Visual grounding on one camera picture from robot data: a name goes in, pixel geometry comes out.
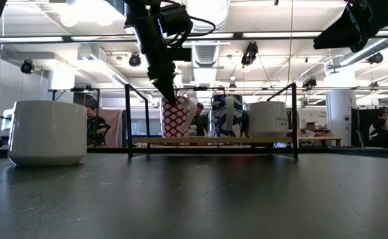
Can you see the pink fabric panel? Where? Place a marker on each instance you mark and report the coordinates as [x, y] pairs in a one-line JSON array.
[[114, 129]]

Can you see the wooden background table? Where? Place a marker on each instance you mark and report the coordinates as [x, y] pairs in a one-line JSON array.
[[320, 137]]

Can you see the black ceiling spotlight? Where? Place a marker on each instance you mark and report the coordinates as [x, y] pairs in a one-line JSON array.
[[375, 58], [134, 60], [250, 53], [27, 66], [308, 82]]

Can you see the cardboard box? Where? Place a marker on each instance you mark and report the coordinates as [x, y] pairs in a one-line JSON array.
[[310, 125]]

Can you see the black partition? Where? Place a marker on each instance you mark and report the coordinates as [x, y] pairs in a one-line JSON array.
[[363, 119]]

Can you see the wooden shelf black metal frame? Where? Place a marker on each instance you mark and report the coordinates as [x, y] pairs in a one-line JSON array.
[[214, 140]]

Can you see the white mug green interior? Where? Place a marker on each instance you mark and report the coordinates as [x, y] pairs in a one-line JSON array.
[[48, 132]]

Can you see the white mug blue floral print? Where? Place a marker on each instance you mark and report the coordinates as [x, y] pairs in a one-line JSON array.
[[219, 116]]

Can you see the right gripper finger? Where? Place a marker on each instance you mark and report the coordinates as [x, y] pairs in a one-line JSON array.
[[337, 33]]

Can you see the red white lattice mug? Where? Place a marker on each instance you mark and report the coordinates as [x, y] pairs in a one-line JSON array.
[[174, 121]]

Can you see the black table mat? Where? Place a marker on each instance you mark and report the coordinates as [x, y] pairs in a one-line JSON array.
[[81, 206]]

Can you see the black background rack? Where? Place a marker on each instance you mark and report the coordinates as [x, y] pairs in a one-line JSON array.
[[97, 98]]

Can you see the white mug pink interior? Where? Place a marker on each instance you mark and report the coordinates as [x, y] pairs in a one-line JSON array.
[[267, 119]]

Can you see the long linear ceiling light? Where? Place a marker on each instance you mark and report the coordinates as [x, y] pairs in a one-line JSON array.
[[280, 34]]

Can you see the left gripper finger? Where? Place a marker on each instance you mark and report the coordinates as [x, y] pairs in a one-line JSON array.
[[164, 83]]

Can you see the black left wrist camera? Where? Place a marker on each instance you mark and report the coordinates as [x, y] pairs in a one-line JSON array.
[[175, 20]]

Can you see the person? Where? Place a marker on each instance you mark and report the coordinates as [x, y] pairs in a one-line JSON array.
[[383, 137], [96, 131], [200, 124]]

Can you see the grey office chair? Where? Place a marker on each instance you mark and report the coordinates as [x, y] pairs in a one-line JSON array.
[[360, 137]]

